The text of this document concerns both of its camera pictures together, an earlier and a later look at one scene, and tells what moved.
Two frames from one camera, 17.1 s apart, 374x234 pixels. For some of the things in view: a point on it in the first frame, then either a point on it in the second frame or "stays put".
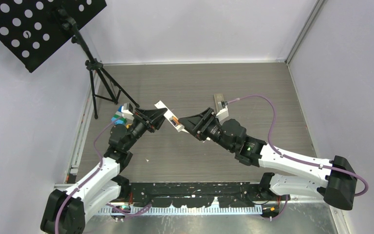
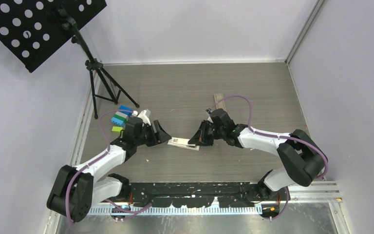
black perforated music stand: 32,29 stays put
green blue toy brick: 117,120 stays put
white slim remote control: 170,115 to 183,143
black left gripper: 152,119 to 153,141
